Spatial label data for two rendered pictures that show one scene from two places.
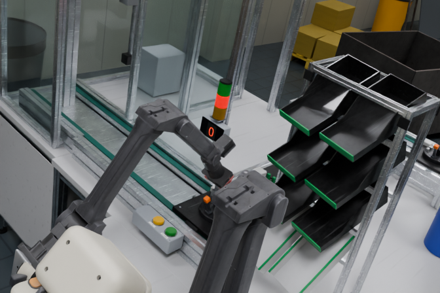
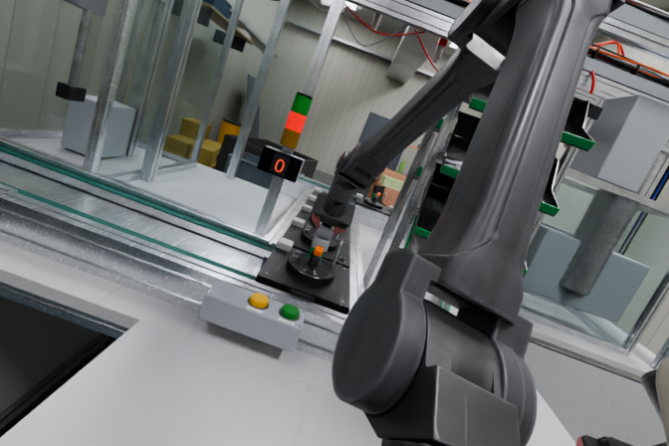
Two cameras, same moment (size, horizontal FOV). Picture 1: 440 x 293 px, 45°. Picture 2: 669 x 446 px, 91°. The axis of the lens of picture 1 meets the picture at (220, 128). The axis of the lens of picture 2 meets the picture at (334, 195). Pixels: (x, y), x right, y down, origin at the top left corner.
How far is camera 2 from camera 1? 1.39 m
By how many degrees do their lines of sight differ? 42
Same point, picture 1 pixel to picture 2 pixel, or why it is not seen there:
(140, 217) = (225, 304)
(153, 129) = (611, 4)
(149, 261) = (262, 376)
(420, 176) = (373, 218)
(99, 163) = (78, 231)
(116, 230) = (167, 343)
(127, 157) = (572, 75)
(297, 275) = not seen: hidden behind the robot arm
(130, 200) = (169, 283)
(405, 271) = not seen: hidden behind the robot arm
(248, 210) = not seen: outside the picture
